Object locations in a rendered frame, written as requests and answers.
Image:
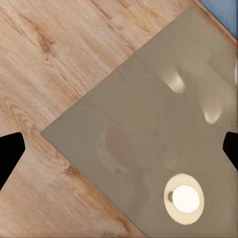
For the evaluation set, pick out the sofa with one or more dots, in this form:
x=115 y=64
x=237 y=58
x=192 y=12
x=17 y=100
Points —
x=224 y=13

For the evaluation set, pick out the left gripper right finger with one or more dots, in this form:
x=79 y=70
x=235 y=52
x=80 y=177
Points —
x=230 y=147

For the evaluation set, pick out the coffee table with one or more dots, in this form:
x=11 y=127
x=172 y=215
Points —
x=150 y=135

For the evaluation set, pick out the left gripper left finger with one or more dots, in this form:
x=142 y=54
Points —
x=12 y=147

